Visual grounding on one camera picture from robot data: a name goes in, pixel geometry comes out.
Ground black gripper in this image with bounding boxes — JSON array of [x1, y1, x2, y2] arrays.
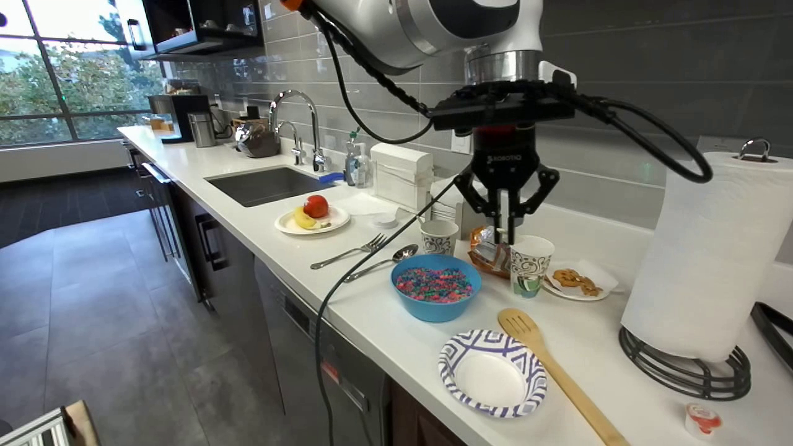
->
[[451, 122, 563, 246]]

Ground white spoon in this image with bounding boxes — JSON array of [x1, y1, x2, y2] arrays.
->
[[492, 186, 511, 249]]

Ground blue bowl of cereal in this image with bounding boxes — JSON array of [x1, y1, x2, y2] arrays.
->
[[388, 253, 485, 325]]

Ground metal spoon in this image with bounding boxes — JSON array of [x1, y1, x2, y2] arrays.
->
[[344, 242, 420, 284]]

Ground black coffee machine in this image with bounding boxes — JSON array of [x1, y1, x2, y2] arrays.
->
[[148, 91, 213, 143]]

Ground small orange basket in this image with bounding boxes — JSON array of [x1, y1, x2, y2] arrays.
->
[[466, 225, 515, 280]]

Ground white patterned mug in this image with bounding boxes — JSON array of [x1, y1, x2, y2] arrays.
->
[[419, 217, 460, 258]]

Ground white folded towel stack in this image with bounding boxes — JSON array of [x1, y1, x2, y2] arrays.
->
[[370, 140, 435, 214]]

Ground white plate with cookies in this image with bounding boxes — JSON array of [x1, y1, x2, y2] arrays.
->
[[539, 259, 616, 304]]

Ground clear pump sanitizer bottle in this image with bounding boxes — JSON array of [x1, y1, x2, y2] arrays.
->
[[341, 123, 375, 188]]

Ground metal fork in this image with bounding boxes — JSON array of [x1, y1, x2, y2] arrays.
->
[[308, 232, 388, 272]]

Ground white plate with fruit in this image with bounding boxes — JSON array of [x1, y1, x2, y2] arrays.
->
[[273, 202, 351, 238]]

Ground blue white patterned plate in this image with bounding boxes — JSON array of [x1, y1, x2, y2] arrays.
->
[[435, 328, 553, 420]]

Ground wooden slotted spatula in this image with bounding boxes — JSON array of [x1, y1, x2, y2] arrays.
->
[[496, 308, 629, 446]]

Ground red apple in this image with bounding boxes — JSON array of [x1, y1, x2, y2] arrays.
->
[[301, 192, 332, 220]]

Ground tall chrome faucet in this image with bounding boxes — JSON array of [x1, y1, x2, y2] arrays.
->
[[268, 86, 332, 173]]

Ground small chrome tap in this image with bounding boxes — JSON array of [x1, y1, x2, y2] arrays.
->
[[275, 119, 308, 169]]

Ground steel kitchen sink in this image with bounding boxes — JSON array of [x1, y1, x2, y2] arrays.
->
[[205, 166, 332, 207]]

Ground steel kettle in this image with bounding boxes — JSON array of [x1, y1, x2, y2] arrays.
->
[[231, 103, 283, 159]]

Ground steel dishwasher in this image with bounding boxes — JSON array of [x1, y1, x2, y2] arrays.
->
[[251, 258, 391, 446]]

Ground dark base cabinet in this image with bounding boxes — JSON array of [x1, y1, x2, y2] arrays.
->
[[127, 145, 466, 446]]

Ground small red white packet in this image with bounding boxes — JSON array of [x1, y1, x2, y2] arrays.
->
[[682, 403, 725, 440]]

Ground black object on counter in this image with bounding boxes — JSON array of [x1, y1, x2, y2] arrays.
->
[[749, 302, 793, 373]]

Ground metal canister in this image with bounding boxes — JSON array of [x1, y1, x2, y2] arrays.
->
[[185, 109, 218, 149]]

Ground large glass window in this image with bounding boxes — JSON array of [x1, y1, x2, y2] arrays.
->
[[0, 0, 169, 149]]

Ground wooden framed white rack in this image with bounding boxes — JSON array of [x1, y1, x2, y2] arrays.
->
[[0, 399, 101, 446]]

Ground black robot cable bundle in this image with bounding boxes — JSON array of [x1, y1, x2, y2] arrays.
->
[[308, 0, 715, 186]]

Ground black power cable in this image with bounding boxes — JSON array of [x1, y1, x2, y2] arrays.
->
[[311, 173, 464, 446]]

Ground dark wall shelf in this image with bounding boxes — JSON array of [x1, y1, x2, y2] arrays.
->
[[114, 0, 268, 60]]

